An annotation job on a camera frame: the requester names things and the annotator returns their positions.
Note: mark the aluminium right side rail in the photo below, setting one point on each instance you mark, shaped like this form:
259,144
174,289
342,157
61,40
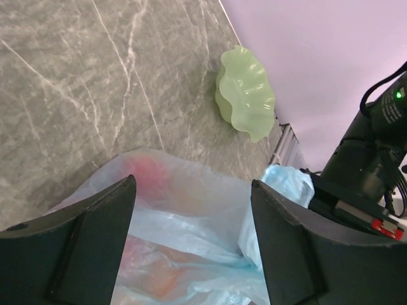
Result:
287,151

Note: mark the light blue plastic bag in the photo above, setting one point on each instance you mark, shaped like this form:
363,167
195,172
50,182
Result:
191,238

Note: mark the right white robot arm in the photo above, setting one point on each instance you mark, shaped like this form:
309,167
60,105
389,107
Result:
384,105

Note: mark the green leaf-shaped plate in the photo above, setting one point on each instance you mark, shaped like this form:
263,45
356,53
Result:
243,94

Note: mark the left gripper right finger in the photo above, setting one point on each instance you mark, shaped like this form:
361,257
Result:
308,259

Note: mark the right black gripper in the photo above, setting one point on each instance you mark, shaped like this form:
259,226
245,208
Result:
355,187

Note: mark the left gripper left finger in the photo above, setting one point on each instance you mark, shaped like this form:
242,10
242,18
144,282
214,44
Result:
72,255

